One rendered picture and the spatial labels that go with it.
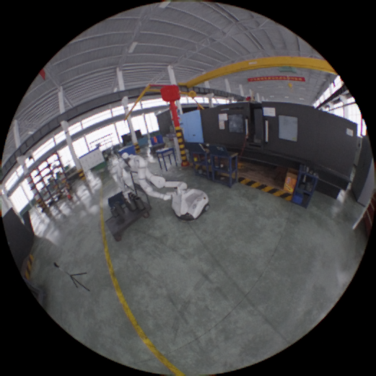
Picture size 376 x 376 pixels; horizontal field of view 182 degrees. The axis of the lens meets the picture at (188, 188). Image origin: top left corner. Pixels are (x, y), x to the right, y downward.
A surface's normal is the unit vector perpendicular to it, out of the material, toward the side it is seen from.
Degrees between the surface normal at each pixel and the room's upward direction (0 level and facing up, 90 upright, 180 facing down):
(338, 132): 87
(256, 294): 0
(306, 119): 87
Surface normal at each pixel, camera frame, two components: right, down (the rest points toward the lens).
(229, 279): -0.18, -0.83
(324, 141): -0.77, 0.40
